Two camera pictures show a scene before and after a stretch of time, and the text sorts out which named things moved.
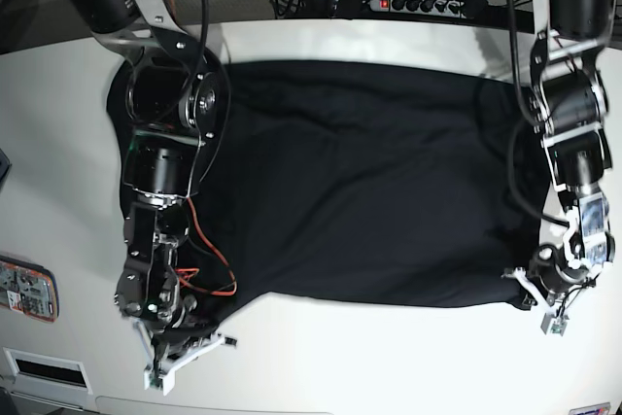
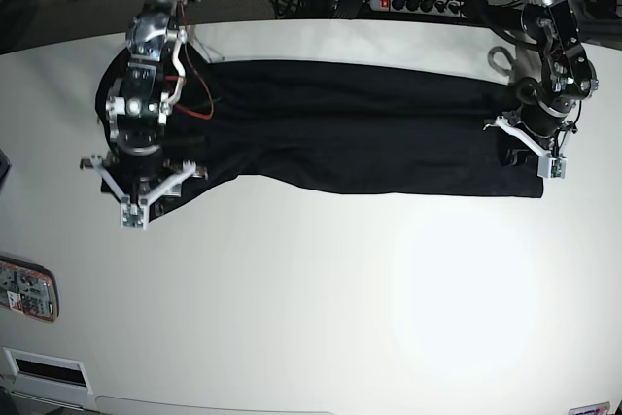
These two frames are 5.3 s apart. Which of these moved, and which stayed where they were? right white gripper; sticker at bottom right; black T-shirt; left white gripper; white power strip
Moved: black T-shirt; left white gripper; right white gripper
Stayed: white power strip; sticker at bottom right
